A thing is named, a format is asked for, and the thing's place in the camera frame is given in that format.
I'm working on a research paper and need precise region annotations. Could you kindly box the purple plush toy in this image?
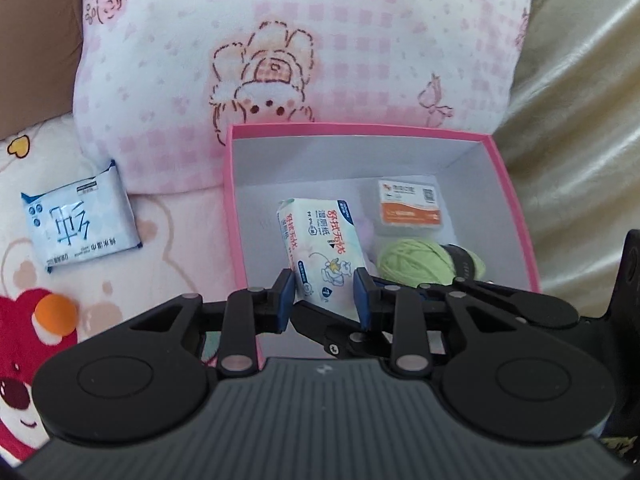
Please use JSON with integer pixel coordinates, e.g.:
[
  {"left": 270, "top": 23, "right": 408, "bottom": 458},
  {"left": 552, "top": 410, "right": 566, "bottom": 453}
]
[{"left": 360, "top": 217, "right": 383, "bottom": 256}]

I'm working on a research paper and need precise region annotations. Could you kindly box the bear print blanket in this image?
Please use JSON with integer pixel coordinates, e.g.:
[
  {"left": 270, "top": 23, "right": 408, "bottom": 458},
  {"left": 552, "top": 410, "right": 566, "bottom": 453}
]
[{"left": 0, "top": 120, "right": 236, "bottom": 466}]

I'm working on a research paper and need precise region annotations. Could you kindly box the clear orange-label plastic case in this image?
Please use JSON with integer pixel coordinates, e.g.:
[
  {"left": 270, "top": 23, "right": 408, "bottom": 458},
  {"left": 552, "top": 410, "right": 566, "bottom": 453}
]
[{"left": 374, "top": 176, "right": 446, "bottom": 238}]

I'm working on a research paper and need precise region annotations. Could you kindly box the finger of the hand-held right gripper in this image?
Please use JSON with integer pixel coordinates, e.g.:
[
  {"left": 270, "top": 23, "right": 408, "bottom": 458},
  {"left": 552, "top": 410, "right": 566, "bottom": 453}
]
[
  {"left": 292, "top": 302, "right": 396, "bottom": 358},
  {"left": 382, "top": 277, "right": 521, "bottom": 323}
]

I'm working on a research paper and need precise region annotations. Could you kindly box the orange makeup sponge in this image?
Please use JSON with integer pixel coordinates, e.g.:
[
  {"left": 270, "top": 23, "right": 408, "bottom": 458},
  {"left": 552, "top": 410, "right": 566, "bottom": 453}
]
[{"left": 32, "top": 294, "right": 78, "bottom": 333}]

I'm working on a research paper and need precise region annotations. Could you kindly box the beige quilt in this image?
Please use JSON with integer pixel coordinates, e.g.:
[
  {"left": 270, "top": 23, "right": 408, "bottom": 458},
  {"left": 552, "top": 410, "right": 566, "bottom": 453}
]
[{"left": 492, "top": 0, "right": 640, "bottom": 321}]

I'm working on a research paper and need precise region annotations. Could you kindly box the small white tissue pack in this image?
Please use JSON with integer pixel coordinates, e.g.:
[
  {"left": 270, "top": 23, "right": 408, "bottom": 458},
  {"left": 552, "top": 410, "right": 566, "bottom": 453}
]
[{"left": 276, "top": 197, "right": 371, "bottom": 318}]

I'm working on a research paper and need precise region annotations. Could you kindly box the pink checked pillow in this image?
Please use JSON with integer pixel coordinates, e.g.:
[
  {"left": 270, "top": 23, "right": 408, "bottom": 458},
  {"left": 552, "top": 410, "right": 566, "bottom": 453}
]
[{"left": 72, "top": 0, "right": 533, "bottom": 196}]

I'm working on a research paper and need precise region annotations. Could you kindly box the pink cardboard box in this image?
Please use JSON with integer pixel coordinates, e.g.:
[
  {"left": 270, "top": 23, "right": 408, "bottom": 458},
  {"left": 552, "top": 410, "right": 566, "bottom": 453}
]
[{"left": 222, "top": 122, "right": 543, "bottom": 296}]

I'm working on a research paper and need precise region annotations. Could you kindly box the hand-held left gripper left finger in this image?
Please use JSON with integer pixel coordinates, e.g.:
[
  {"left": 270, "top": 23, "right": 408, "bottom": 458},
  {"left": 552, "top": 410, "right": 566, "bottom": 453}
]
[{"left": 130, "top": 268, "right": 297, "bottom": 378}]

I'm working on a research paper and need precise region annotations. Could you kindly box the brown pillow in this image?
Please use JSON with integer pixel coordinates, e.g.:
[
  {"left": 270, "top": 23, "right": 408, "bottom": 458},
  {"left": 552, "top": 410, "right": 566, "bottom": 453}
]
[{"left": 0, "top": 0, "right": 83, "bottom": 136}]

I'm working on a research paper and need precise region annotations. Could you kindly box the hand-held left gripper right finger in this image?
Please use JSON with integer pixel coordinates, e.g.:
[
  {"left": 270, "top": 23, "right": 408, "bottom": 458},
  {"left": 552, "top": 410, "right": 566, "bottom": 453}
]
[{"left": 353, "top": 268, "right": 506, "bottom": 378}]

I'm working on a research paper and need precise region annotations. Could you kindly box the green yarn ball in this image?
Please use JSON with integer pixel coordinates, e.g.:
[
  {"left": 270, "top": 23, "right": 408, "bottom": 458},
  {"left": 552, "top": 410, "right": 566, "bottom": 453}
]
[{"left": 377, "top": 238, "right": 486, "bottom": 288}]

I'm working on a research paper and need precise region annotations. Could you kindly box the blue wet wipes pack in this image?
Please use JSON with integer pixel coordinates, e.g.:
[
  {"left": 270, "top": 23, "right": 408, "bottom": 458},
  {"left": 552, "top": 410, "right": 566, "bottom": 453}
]
[{"left": 21, "top": 160, "right": 143, "bottom": 273}]

